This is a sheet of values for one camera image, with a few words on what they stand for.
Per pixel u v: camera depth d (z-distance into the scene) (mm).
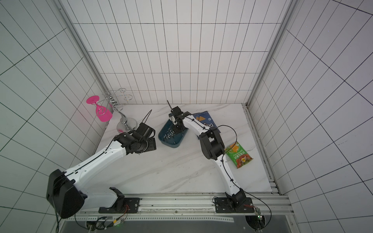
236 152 900
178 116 777
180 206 744
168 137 997
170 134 1005
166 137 990
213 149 624
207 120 1091
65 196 382
